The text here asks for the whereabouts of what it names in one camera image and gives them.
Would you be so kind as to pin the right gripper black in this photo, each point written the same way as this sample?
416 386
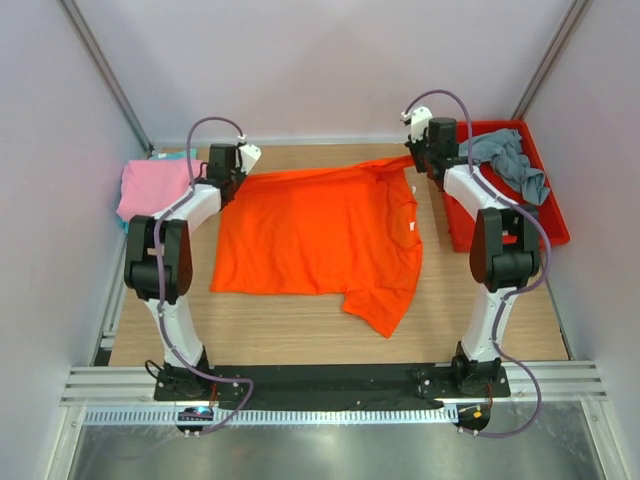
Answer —
414 148

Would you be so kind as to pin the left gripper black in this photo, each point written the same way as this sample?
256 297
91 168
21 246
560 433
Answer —
241 177

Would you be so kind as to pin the orange t-shirt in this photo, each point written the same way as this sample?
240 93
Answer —
350 231

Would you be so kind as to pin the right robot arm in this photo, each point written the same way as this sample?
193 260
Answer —
503 257

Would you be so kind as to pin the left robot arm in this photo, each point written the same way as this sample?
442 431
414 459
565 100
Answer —
158 261

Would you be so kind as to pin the grey crumpled t-shirt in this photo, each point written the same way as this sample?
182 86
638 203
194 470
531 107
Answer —
503 151

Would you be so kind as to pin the pink folded t-shirt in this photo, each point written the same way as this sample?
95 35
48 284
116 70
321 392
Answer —
149 186

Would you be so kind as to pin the red plastic bin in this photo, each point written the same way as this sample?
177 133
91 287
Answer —
461 224

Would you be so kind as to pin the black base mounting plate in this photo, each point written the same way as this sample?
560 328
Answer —
349 387

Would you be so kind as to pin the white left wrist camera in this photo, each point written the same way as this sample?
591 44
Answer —
249 154

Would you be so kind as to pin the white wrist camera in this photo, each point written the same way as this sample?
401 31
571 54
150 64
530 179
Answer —
249 154
417 120

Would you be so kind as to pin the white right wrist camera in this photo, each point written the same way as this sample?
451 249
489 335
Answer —
417 120

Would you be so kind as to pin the white slotted cable duct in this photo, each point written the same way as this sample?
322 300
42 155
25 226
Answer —
183 416

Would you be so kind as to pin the aluminium front frame rail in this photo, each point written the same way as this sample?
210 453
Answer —
551 380

